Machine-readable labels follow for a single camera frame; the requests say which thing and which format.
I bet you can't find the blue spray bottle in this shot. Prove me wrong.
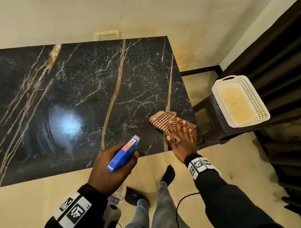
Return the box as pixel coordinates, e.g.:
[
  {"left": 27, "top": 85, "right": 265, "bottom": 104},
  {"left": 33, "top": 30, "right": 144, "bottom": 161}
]
[{"left": 107, "top": 135, "right": 141, "bottom": 204}]

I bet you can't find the person's left hand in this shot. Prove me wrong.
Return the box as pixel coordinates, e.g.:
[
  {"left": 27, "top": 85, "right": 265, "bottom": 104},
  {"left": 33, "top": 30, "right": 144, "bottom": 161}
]
[{"left": 87, "top": 143, "right": 140, "bottom": 197}]

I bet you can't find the white right wrist marker band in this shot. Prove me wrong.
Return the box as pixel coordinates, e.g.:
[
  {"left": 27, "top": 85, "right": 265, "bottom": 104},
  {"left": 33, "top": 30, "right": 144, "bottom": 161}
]
[{"left": 187, "top": 157, "right": 221, "bottom": 180}]

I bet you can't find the dark plastic stool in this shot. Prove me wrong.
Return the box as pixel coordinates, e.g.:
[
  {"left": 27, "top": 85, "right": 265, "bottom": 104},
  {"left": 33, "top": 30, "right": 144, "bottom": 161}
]
[{"left": 192, "top": 94, "right": 257, "bottom": 151}]

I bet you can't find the black cable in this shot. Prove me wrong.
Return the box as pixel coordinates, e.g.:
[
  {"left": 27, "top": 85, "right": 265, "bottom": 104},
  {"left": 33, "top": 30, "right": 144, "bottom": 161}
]
[{"left": 176, "top": 192, "right": 200, "bottom": 228}]

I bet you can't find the brown checkered cloth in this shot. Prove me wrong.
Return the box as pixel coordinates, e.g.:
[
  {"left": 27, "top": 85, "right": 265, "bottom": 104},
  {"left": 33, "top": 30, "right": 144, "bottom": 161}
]
[{"left": 149, "top": 111, "right": 198, "bottom": 144}]

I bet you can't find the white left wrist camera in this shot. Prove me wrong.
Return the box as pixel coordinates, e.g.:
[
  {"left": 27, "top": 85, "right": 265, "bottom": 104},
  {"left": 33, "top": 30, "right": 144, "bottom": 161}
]
[{"left": 103, "top": 203, "right": 122, "bottom": 228}]

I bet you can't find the white perforated plastic basket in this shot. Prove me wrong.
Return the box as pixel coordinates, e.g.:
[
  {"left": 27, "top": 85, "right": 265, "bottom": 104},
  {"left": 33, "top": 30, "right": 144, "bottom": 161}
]
[{"left": 211, "top": 75, "right": 271, "bottom": 128}]

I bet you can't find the person's left leg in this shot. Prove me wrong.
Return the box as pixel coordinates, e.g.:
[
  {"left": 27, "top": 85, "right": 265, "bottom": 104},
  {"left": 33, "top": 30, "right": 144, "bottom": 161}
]
[{"left": 124, "top": 187, "right": 151, "bottom": 228}]

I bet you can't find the dark curtain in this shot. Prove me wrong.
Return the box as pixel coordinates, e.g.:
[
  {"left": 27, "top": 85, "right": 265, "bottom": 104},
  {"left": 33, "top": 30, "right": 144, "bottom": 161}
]
[{"left": 216, "top": 0, "right": 301, "bottom": 212}]

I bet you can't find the person's leg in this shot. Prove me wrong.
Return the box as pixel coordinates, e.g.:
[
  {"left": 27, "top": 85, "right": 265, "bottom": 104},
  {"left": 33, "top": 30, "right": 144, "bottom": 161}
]
[
  {"left": 124, "top": 187, "right": 151, "bottom": 228},
  {"left": 151, "top": 165, "right": 188, "bottom": 228}
]

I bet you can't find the white wrist marker band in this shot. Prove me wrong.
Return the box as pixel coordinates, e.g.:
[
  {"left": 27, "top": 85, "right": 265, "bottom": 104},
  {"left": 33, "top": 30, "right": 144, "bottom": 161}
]
[
  {"left": 53, "top": 192, "right": 92, "bottom": 227},
  {"left": 187, "top": 157, "right": 221, "bottom": 180}
]

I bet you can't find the person's right hand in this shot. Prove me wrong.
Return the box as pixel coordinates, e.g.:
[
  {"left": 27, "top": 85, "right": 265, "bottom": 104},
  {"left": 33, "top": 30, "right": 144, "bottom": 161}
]
[{"left": 166, "top": 117, "right": 198, "bottom": 164}]

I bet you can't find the black marble table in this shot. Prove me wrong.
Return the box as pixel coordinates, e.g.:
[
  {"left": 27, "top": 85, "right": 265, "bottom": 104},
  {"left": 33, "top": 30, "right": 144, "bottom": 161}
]
[{"left": 0, "top": 35, "right": 203, "bottom": 187}]

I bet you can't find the person's left forearm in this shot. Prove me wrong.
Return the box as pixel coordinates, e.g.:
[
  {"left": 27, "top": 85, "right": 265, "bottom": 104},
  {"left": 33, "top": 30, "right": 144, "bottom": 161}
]
[{"left": 45, "top": 183, "right": 108, "bottom": 228}]

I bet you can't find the dark skirting board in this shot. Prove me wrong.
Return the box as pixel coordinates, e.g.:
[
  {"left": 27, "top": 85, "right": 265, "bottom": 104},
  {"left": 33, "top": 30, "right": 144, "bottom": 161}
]
[{"left": 181, "top": 65, "right": 223, "bottom": 77}]

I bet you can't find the white left wrist marker band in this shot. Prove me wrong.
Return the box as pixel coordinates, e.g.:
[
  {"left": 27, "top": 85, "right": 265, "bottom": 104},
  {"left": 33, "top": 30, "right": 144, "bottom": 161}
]
[{"left": 53, "top": 192, "right": 92, "bottom": 227}]

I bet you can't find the person's right leg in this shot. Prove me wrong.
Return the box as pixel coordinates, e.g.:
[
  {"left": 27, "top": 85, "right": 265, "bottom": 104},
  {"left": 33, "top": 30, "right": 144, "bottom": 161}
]
[{"left": 151, "top": 165, "right": 188, "bottom": 228}]

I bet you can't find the white wall socket plate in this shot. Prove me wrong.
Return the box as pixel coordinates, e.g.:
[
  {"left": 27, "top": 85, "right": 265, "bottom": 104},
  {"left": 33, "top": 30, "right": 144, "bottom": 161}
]
[{"left": 94, "top": 30, "right": 120, "bottom": 42}]

